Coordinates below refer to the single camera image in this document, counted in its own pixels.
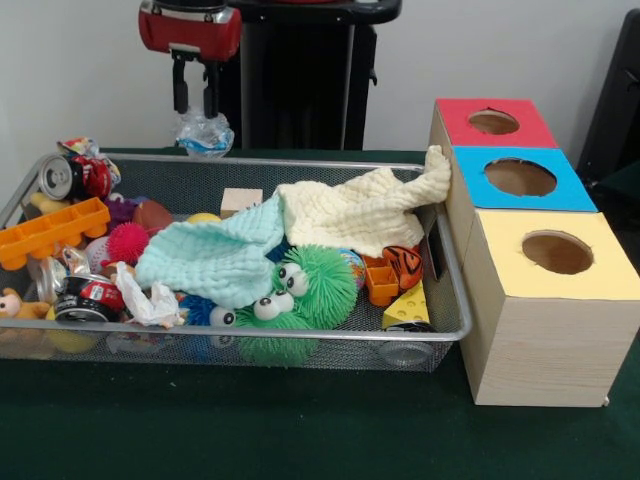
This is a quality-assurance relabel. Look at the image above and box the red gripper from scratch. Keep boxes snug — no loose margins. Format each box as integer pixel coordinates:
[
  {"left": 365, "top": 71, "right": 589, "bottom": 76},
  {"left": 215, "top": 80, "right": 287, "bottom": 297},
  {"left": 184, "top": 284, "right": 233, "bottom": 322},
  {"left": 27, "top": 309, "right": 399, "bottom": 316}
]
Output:
[{"left": 138, "top": 2, "right": 243, "bottom": 120}]

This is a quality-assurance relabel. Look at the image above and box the small clear plastic packet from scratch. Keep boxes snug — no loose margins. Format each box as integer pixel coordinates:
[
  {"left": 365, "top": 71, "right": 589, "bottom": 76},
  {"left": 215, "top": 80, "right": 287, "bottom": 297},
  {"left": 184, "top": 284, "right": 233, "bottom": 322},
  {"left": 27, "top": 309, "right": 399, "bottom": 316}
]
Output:
[{"left": 176, "top": 108, "right": 236, "bottom": 160}]

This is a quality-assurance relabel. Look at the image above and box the mint green muslin cloth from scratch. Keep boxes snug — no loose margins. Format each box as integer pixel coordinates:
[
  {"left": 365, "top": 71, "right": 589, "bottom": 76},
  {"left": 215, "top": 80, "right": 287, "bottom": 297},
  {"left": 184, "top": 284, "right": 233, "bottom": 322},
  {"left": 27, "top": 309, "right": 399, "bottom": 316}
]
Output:
[{"left": 135, "top": 195, "right": 288, "bottom": 311}]

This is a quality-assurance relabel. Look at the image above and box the cream muslin cloth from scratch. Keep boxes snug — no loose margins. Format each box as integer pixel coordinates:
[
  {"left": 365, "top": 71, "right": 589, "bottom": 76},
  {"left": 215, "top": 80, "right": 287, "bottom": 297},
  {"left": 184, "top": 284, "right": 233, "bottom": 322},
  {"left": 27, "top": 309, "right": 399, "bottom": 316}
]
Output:
[{"left": 275, "top": 145, "right": 453, "bottom": 259}]

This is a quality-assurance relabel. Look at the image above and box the shallow clear mesh bin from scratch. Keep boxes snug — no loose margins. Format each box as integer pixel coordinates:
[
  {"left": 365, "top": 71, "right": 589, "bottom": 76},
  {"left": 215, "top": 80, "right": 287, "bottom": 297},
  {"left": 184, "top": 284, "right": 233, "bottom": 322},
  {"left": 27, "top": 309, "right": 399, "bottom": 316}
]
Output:
[{"left": 0, "top": 152, "right": 474, "bottom": 373}]

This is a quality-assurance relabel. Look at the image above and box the wooden box with three holes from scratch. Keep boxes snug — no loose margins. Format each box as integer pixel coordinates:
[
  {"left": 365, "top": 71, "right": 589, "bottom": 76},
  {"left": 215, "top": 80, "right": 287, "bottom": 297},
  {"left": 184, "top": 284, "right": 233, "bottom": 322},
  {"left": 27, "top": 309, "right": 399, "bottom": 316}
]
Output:
[{"left": 427, "top": 97, "right": 640, "bottom": 408}]

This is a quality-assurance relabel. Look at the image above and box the small wooden cube block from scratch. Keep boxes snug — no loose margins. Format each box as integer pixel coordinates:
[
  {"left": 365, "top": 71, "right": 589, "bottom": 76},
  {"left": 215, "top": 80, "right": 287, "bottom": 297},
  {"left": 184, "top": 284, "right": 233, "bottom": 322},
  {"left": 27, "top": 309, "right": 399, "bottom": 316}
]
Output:
[{"left": 220, "top": 188, "right": 264, "bottom": 217}]

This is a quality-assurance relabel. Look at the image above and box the pink spiky ball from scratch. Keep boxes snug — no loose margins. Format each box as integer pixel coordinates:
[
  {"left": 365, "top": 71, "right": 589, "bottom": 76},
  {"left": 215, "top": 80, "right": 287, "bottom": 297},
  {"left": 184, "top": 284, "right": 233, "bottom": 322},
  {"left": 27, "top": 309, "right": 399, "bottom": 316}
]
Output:
[{"left": 107, "top": 221, "right": 152, "bottom": 265}]

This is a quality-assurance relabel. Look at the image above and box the orange plastic toy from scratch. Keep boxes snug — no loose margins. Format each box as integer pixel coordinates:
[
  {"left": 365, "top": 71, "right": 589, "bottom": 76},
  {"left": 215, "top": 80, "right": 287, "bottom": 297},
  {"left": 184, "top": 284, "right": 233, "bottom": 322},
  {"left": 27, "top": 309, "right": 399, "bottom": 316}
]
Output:
[{"left": 0, "top": 197, "right": 114, "bottom": 271}]

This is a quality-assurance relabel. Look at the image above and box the large green spiky ball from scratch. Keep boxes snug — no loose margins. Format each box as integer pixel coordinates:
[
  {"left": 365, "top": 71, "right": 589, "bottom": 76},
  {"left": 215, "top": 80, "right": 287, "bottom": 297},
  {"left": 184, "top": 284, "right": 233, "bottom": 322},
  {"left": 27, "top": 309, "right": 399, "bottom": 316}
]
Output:
[{"left": 275, "top": 243, "right": 359, "bottom": 329}]

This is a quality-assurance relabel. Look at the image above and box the red and black soda can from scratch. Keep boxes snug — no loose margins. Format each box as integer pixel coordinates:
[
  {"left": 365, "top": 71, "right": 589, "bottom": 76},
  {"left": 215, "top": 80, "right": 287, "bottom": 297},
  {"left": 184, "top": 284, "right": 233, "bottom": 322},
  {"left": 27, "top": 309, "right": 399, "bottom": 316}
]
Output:
[{"left": 53, "top": 274, "right": 126, "bottom": 325}]

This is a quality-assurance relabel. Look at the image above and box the small green spiky ball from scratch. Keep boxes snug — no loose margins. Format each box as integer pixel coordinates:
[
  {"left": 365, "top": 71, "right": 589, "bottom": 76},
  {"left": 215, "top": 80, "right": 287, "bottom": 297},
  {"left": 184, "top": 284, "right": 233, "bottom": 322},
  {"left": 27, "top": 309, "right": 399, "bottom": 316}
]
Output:
[{"left": 233, "top": 292, "right": 311, "bottom": 366}]

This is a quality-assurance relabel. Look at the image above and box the orange toy block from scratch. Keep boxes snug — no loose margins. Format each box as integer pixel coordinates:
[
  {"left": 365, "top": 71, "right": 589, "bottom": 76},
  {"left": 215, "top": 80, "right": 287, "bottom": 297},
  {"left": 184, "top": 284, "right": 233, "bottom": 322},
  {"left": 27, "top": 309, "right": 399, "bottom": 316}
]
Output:
[{"left": 362, "top": 255, "right": 401, "bottom": 306}]

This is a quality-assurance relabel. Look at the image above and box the orange tiger plush toy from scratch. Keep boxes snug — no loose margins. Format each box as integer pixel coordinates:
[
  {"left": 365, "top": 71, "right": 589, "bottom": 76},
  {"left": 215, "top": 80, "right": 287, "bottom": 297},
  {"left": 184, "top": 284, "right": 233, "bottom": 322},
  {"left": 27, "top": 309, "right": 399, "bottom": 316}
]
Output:
[{"left": 383, "top": 245, "right": 425, "bottom": 293}]

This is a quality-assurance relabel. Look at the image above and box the yellow cheese wedge toy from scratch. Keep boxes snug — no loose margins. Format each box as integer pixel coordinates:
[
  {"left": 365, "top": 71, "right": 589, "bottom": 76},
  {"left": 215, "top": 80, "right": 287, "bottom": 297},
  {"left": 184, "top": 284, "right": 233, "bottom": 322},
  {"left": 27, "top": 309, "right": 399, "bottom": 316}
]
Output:
[{"left": 382, "top": 280, "right": 432, "bottom": 331}]

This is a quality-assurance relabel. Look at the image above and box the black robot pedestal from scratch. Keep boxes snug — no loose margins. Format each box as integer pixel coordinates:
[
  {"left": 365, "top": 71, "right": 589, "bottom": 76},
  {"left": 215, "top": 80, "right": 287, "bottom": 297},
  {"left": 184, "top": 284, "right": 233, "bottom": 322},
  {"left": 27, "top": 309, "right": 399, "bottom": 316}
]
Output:
[{"left": 220, "top": 15, "right": 379, "bottom": 151}]

